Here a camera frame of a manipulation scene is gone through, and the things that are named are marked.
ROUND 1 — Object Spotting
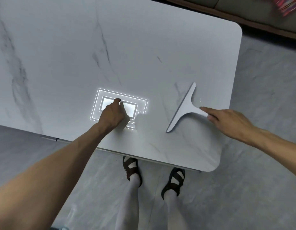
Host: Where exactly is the black left sandal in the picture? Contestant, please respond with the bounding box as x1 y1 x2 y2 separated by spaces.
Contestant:
122 156 143 188

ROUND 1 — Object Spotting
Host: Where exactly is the person's right forearm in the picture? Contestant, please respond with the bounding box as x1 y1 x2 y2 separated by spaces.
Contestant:
246 127 296 180

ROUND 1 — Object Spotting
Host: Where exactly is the white squeegee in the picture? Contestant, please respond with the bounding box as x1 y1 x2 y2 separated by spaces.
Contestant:
166 82 209 133

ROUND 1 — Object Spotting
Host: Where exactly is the black right sandal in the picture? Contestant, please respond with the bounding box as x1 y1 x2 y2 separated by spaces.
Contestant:
161 167 186 200

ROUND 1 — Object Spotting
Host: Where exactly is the person's left leg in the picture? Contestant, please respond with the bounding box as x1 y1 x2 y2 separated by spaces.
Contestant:
115 178 142 230

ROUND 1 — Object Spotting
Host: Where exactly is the person's left forearm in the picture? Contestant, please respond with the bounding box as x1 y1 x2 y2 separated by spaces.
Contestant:
0 122 108 230

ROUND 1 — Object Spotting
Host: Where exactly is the black sandal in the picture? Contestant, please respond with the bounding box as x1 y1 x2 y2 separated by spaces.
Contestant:
161 167 186 200
122 156 143 188

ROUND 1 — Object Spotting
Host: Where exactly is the person's right leg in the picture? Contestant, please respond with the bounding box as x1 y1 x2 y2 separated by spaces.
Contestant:
162 190 184 230

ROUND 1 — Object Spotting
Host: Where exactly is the person's right hand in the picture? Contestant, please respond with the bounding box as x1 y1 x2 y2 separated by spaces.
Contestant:
200 107 257 144

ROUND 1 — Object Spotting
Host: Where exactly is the grey sofa with brown base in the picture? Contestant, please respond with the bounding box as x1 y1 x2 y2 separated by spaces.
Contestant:
159 0 296 41

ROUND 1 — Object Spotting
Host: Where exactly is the red patterned cloth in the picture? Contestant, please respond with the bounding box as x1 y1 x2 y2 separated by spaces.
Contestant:
260 0 296 18

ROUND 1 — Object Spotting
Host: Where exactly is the person's leg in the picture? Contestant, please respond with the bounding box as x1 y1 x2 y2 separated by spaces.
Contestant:
115 178 142 230
162 190 184 230

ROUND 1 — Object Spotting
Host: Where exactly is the person's left hand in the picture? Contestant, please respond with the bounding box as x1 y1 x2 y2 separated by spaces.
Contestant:
98 98 130 132

